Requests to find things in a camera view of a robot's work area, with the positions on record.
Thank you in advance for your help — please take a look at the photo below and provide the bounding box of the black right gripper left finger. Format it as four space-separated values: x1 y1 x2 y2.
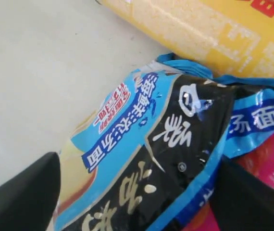
0 152 61 231

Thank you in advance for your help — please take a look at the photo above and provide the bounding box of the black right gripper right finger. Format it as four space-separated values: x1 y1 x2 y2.
211 157 274 231

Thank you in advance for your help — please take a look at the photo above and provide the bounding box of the pink Lays chips can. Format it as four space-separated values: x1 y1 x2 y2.
185 135 274 231

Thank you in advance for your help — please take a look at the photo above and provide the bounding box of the blue black noodle bag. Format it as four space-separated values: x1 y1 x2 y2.
53 53 274 231

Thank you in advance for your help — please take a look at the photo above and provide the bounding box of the yellow Lays chips can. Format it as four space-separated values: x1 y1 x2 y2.
101 0 274 78

